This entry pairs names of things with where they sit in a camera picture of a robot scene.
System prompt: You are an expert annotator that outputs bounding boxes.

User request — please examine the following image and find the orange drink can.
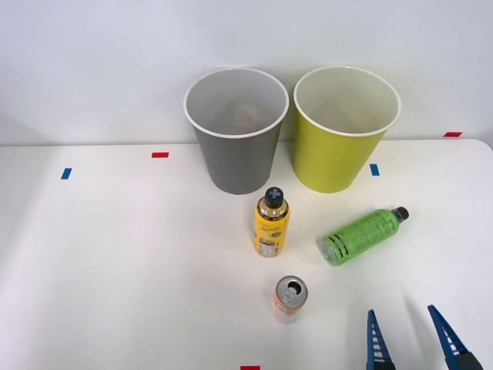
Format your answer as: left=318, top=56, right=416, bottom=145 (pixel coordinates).
left=271, top=274, right=309, bottom=325

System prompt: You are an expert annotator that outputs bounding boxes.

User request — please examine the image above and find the yellow-green plastic bin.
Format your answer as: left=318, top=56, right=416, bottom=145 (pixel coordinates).
left=293, top=65, right=402, bottom=194

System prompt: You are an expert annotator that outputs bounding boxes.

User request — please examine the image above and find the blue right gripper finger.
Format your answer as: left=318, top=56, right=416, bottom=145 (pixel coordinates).
left=427, top=304, right=485, bottom=370
left=364, top=308, right=396, bottom=370

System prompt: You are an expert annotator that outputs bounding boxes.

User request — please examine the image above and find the green label plastic bottle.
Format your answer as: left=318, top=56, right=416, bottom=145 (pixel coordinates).
left=317, top=206, right=410, bottom=267

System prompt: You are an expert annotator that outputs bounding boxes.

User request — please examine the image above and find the yellow label plastic bottle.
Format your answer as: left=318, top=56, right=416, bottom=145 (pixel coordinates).
left=253, top=187, right=292, bottom=258

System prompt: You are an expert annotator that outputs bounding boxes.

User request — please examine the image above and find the grey plastic bin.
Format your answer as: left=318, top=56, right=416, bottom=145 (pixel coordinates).
left=183, top=67, right=290, bottom=196

